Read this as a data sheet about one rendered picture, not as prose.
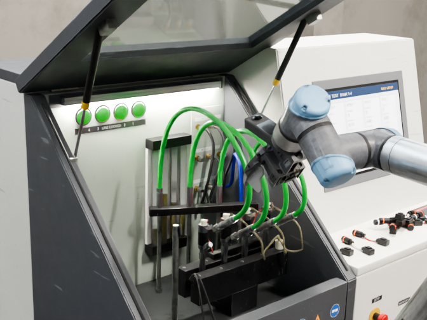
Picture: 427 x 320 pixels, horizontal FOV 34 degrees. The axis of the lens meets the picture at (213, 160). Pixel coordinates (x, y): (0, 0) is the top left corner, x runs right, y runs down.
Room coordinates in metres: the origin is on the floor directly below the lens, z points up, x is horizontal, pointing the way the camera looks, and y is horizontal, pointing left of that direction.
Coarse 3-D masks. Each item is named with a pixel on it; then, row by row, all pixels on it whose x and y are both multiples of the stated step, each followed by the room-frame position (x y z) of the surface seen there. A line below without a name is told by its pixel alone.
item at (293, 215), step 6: (258, 144) 1.96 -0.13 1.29; (300, 180) 1.83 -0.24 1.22; (246, 186) 1.99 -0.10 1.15; (246, 192) 1.99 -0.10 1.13; (306, 192) 1.82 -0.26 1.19; (306, 198) 1.82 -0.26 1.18; (300, 210) 1.83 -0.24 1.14; (288, 216) 1.86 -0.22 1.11; (294, 216) 1.85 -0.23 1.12; (282, 222) 1.88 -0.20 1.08
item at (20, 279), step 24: (0, 72) 1.89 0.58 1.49; (0, 96) 1.90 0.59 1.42; (0, 120) 1.90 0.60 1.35; (24, 120) 1.79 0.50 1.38; (0, 144) 1.91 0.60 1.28; (24, 144) 1.80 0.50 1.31; (0, 168) 1.92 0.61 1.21; (24, 168) 1.80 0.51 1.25; (0, 192) 1.92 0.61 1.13; (24, 192) 1.81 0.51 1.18; (0, 216) 1.93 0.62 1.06; (24, 216) 1.81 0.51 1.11; (0, 240) 1.94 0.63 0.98; (24, 240) 1.82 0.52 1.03; (0, 264) 1.95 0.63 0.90; (24, 264) 1.82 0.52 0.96; (0, 288) 1.95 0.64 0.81; (24, 288) 1.83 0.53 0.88; (0, 312) 1.96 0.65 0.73; (24, 312) 1.83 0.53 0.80
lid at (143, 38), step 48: (96, 0) 1.48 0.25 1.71; (144, 0) 1.48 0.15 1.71; (192, 0) 1.62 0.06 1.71; (240, 0) 1.72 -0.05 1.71; (288, 0) 1.83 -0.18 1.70; (336, 0) 1.90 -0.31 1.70; (48, 48) 1.64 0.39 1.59; (144, 48) 1.82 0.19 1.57; (192, 48) 1.93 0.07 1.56; (240, 48) 2.04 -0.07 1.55
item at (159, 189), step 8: (176, 112) 1.86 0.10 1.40; (200, 112) 1.79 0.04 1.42; (208, 112) 1.77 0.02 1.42; (216, 120) 1.74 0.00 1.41; (168, 128) 1.89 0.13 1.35; (224, 128) 1.71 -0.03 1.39; (232, 136) 1.70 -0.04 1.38; (232, 144) 1.69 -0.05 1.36; (160, 152) 1.92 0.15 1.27; (240, 152) 1.67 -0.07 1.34; (160, 160) 1.92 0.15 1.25; (240, 160) 1.66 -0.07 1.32; (160, 168) 1.92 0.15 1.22; (160, 176) 1.92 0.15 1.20; (160, 184) 1.92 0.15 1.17; (248, 184) 1.64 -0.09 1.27; (248, 192) 1.64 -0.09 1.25; (248, 200) 1.64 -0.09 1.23; (240, 216) 1.66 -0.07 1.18
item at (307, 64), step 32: (256, 64) 2.15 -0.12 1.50; (288, 64) 2.10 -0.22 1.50; (320, 64) 2.20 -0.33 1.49; (352, 64) 2.29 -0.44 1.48; (384, 64) 2.41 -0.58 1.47; (256, 96) 2.14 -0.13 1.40; (288, 96) 2.08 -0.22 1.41; (416, 96) 2.49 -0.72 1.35; (416, 128) 2.46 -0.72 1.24; (320, 192) 2.08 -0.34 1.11; (352, 192) 2.17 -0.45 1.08; (384, 192) 2.28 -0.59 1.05; (416, 192) 2.39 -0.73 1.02; (352, 224) 2.14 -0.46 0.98; (416, 256) 2.00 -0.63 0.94; (384, 288) 1.90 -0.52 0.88; (416, 288) 2.02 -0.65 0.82
